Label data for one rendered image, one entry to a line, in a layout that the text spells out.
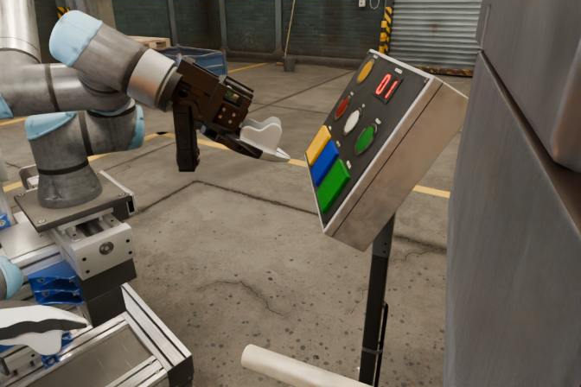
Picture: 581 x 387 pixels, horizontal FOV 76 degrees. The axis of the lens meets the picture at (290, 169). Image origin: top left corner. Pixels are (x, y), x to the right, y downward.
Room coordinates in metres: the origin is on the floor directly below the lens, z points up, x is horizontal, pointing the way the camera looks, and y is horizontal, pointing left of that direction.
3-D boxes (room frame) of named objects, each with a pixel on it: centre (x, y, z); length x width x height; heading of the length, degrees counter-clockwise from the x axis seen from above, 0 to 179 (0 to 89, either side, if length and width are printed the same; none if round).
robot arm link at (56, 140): (0.89, 0.58, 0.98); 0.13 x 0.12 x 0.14; 117
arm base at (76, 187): (0.89, 0.59, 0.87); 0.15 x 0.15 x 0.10
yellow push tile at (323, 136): (0.76, -0.06, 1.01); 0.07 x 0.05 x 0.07; 3
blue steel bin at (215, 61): (5.53, 1.59, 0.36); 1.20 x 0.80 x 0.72; 49
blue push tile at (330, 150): (0.66, -0.07, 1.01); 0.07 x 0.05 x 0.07; 3
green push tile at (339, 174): (0.56, -0.07, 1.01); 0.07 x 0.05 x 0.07; 3
